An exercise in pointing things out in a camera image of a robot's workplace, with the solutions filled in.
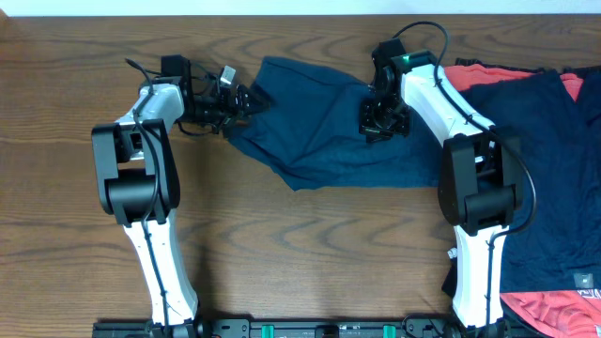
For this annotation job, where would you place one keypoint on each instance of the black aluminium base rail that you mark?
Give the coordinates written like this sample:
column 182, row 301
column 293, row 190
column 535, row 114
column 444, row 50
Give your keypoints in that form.
column 411, row 327

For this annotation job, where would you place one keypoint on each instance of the red orange garment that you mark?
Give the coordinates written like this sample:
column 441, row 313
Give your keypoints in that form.
column 563, row 313

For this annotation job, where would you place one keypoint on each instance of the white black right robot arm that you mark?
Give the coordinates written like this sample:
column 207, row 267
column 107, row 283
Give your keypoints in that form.
column 479, row 187

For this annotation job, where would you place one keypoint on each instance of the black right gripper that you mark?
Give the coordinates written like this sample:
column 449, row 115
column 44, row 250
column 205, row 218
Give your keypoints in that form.
column 373, row 131

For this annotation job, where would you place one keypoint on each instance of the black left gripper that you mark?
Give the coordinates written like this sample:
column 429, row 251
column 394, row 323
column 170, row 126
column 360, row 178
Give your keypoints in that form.
column 231, row 115

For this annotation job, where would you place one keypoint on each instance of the dark blue denim shorts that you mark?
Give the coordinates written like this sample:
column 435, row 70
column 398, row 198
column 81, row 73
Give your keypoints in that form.
column 310, row 134

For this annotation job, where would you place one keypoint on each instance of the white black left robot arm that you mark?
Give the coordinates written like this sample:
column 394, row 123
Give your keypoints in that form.
column 138, row 182

